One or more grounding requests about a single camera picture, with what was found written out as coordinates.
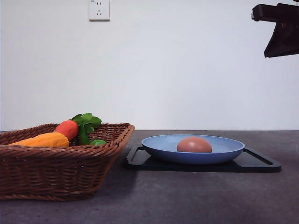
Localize black tray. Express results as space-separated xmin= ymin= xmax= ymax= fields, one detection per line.
xmin=126 ymin=146 xmax=281 ymax=173

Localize white wall socket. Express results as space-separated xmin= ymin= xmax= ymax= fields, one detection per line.
xmin=89 ymin=0 xmax=110 ymax=22

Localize green lime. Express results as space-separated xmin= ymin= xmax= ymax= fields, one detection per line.
xmin=90 ymin=139 xmax=107 ymax=146

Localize orange yellow toy vegetable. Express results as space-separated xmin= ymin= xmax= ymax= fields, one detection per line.
xmin=8 ymin=133 xmax=70 ymax=147

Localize blue plate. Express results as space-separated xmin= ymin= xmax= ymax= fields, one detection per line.
xmin=142 ymin=134 xmax=245 ymax=166

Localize green carrot leaves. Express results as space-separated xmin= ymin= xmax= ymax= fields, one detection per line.
xmin=72 ymin=113 xmax=102 ymax=146

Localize red orange toy carrot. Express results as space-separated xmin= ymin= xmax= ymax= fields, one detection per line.
xmin=55 ymin=120 xmax=79 ymax=142

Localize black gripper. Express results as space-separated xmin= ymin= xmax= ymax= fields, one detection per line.
xmin=251 ymin=3 xmax=299 ymax=57

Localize brown wicker basket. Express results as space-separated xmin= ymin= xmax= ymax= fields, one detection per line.
xmin=0 ymin=123 xmax=135 ymax=201

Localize brown egg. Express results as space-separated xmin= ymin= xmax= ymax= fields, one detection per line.
xmin=177 ymin=136 xmax=213 ymax=153

